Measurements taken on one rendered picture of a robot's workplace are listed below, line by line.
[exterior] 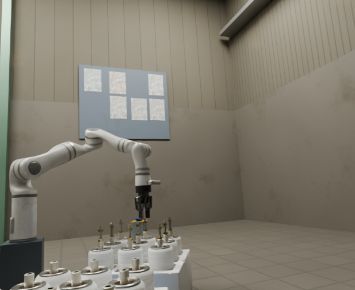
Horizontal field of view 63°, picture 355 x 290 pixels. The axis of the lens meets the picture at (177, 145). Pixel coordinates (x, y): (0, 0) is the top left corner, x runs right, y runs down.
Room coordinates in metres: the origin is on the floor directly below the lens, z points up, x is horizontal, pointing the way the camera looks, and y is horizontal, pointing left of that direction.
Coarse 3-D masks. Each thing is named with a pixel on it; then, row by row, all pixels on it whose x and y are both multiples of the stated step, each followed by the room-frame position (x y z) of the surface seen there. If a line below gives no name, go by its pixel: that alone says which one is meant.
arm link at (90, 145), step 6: (72, 144) 1.35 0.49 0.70; (78, 144) 1.40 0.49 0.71; (84, 144) 1.51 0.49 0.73; (90, 144) 1.49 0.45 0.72; (96, 144) 1.50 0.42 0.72; (102, 144) 1.55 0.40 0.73; (78, 150) 1.38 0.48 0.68; (84, 150) 1.42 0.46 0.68; (90, 150) 1.47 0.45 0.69; (78, 156) 1.40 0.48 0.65
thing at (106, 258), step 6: (90, 252) 1.15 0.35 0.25; (96, 252) 1.13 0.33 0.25; (102, 252) 1.14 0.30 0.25; (108, 252) 1.15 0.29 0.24; (90, 258) 1.14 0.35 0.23; (96, 258) 1.13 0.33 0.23; (102, 258) 1.13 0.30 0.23; (108, 258) 1.15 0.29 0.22; (102, 264) 1.13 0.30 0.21; (108, 264) 1.14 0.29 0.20
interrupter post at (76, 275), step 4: (72, 272) 0.73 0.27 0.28; (76, 272) 0.73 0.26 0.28; (80, 272) 0.73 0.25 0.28; (72, 276) 0.72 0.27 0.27; (76, 276) 0.72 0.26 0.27; (80, 276) 0.73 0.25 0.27; (72, 280) 0.72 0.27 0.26; (76, 280) 0.72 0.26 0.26; (80, 280) 0.73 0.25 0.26; (72, 284) 0.72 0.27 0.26; (76, 284) 0.72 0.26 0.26; (80, 284) 0.73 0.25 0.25
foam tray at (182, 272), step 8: (184, 256) 1.30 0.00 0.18; (144, 264) 1.21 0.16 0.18; (176, 264) 1.17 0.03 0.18; (184, 264) 1.22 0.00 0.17; (112, 272) 1.11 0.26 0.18; (160, 272) 1.07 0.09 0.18; (168, 272) 1.07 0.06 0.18; (176, 272) 1.06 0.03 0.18; (184, 272) 1.20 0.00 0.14; (160, 280) 1.07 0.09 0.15; (168, 280) 1.07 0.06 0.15; (176, 280) 1.06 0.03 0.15; (184, 280) 1.19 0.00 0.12; (176, 288) 1.06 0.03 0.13; (184, 288) 1.17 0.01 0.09
